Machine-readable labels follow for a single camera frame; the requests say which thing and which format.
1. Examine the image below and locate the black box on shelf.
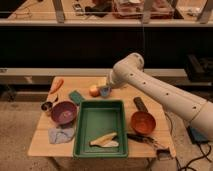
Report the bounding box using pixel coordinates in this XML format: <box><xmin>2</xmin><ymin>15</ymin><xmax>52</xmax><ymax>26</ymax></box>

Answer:
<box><xmin>185</xmin><ymin>54</ymin><xmax>213</xmax><ymax>82</ymax></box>

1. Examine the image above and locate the orange bowl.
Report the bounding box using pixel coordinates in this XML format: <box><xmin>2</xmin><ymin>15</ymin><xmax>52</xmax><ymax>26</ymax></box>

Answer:
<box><xmin>130</xmin><ymin>111</ymin><xmax>156</xmax><ymax>135</ymax></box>

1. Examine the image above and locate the small metal cup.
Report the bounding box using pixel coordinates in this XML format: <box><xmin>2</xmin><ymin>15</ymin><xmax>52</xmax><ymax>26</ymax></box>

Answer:
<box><xmin>41</xmin><ymin>101</ymin><xmax>53</xmax><ymax>116</ymax></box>

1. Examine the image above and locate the blue small cup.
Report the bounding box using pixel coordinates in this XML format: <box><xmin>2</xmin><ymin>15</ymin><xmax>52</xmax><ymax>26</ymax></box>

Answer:
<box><xmin>100</xmin><ymin>86</ymin><xmax>111</xmax><ymax>98</ymax></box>

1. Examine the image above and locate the yellow corn cob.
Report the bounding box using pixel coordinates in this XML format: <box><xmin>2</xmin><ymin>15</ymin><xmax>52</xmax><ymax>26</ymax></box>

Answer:
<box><xmin>89</xmin><ymin>132</ymin><xmax>117</xmax><ymax>147</ymax></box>

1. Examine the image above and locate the black power adapter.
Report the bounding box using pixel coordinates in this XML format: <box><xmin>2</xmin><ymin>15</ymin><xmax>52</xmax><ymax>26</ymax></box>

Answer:
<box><xmin>187</xmin><ymin>126</ymin><xmax>209</xmax><ymax>144</ymax></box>

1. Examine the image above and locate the wooden table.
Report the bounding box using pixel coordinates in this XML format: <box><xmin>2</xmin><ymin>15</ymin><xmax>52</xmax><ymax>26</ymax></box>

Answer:
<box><xmin>28</xmin><ymin>76</ymin><xmax>176</xmax><ymax>158</ymax></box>

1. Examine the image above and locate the peach apple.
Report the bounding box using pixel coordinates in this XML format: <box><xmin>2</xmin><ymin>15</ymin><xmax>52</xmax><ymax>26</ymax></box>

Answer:
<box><xmin>89</xmin><ymin>85</ymin><xmax>100</xmax><ymax>97</ymax></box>

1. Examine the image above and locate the orange carrot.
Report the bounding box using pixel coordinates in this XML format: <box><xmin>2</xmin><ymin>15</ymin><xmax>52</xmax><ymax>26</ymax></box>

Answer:
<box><xmin>49</xmin><ymin>79</ymin><xmax>64</xmax><ymax>94</ymax></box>

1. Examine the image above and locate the white banana peel piece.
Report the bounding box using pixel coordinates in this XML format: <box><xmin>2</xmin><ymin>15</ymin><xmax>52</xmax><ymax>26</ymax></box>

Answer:
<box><xmin>102</xmin><ymin>140</ymin><xmax>119</xmax><ymax>148</ymax></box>

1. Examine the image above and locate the grey blue cloth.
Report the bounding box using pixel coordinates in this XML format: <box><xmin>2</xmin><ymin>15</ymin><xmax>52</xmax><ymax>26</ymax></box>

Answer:
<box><xmin>48</xmin><ymin>128</ymin><xmax>75</xmax><ymax>144</ymax></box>

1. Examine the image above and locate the purple bowl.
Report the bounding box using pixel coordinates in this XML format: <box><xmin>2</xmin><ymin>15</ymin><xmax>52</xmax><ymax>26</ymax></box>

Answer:
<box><xmin>51</xmin><ymin>101</ymin><xmax>77</xmax><ymax>125</ymax></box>

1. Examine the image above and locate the green plastic tray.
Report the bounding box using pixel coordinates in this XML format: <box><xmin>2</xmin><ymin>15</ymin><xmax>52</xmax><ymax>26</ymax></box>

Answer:
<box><xmin>73</xmin><ymin>100</ymin><xmax>128</xmax><ymax>158</ymax></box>

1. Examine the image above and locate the clear plastic container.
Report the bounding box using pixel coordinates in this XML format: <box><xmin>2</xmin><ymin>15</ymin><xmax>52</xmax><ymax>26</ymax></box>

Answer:
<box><xmin>112</xmin><ymin>0</ymin><xmax>174</xmax><ymax>19</ymax></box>

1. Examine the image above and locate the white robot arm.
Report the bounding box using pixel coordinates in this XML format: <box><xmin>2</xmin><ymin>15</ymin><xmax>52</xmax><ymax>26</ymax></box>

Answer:
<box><xmin>106</xmin><ymin>53</ymin><xmax>213</xmax><ymax>141</ymax></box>

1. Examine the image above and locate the black eraser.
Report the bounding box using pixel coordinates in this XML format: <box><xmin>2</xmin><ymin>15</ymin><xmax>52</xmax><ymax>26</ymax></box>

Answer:
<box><xmin>133</xmin><ymin>97</ymin><xmax>147</xmax><ymax>112</ymax></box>

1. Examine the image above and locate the teal sponge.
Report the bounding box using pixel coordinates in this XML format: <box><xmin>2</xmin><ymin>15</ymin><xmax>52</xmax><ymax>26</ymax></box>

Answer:
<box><xmin>69</xmin><ymin>91</ymin><xmax>85</xmax><ymax>106</ymax></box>

